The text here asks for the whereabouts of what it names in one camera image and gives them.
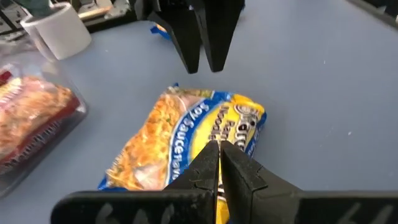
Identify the white plant pot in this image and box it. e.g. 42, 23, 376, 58
19, 1, 93, 61

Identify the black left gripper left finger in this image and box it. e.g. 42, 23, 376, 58
51, 140, 220, 224

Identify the red Maruchan beef noodle pack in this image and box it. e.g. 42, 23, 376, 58
0, 75, 81, 167
0, 63, 16, 86

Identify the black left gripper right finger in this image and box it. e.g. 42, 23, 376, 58
221, 141, 398, 224

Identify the clear plastic container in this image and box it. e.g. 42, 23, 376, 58
0, 39, 90, 199

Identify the blue Maruchan soy noodle pack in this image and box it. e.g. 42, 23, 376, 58
98, 83, 267, 224
150, 24, 172, 41

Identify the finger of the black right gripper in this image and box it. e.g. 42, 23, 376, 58
148, 0, 203, 75
194, 0, 246, 73

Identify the blue-grey table mat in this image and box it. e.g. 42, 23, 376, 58
0, 0, 398, 224

